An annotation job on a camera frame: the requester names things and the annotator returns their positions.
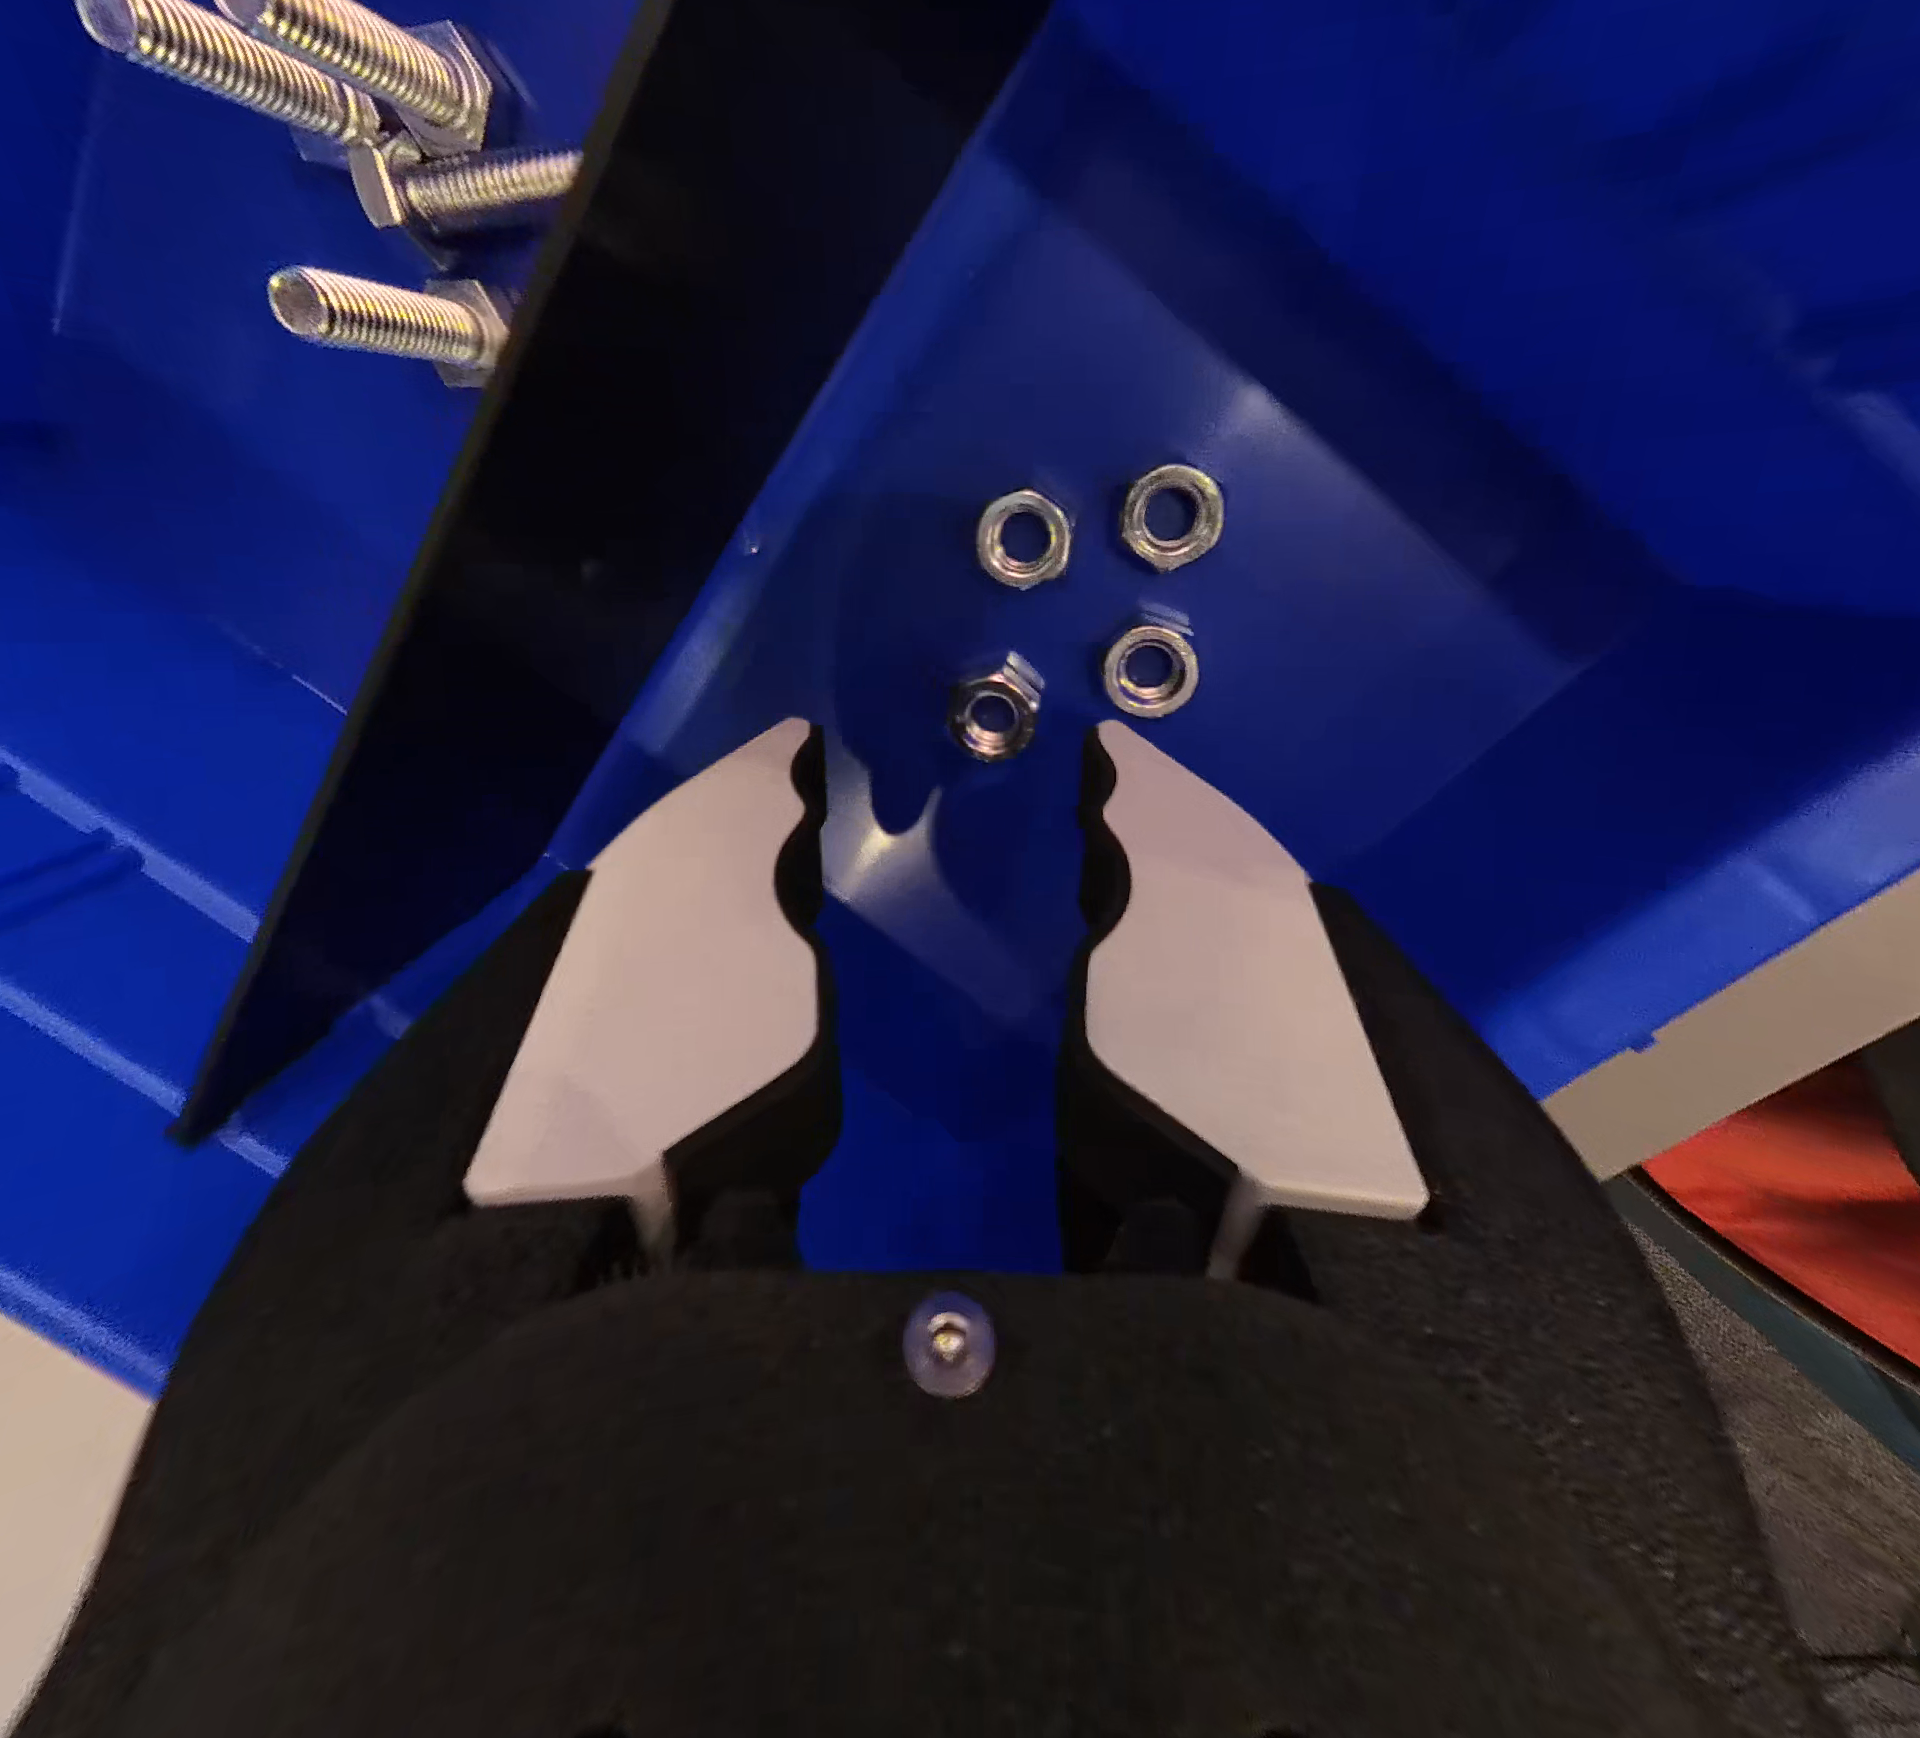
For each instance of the orange cloth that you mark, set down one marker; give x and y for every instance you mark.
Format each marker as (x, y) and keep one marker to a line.
(1800, 1198)

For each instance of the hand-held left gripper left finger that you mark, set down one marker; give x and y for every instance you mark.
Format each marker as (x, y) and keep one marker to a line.
(631, 1004)

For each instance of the blue plastic bin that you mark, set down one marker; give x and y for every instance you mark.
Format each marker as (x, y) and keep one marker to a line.
(1350, 119)

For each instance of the black bin divider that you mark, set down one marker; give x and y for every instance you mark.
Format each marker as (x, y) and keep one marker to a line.
(675, 343)

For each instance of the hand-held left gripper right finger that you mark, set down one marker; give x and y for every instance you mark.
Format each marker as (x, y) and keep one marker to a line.
(1247, 1018)

